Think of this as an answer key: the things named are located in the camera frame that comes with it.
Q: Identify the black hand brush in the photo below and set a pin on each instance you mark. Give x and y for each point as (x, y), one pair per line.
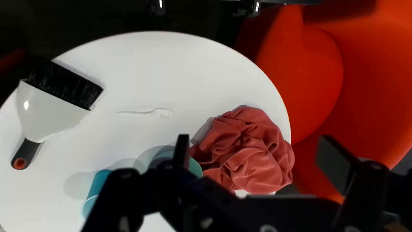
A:
(65, 84)

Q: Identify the red crumpled cloth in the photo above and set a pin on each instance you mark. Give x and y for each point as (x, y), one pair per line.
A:
(245, 150)

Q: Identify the blue cup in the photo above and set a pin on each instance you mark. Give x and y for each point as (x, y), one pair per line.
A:
(96, 188)

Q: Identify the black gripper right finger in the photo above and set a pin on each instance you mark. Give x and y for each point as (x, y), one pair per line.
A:
(336, 161)

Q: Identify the green bowl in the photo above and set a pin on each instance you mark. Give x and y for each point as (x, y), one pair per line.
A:
(161, 155)

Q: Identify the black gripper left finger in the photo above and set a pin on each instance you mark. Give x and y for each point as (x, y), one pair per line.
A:
(182, 150)

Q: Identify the large orange tub armchair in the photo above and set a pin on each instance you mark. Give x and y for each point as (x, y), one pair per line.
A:
(343, 85)

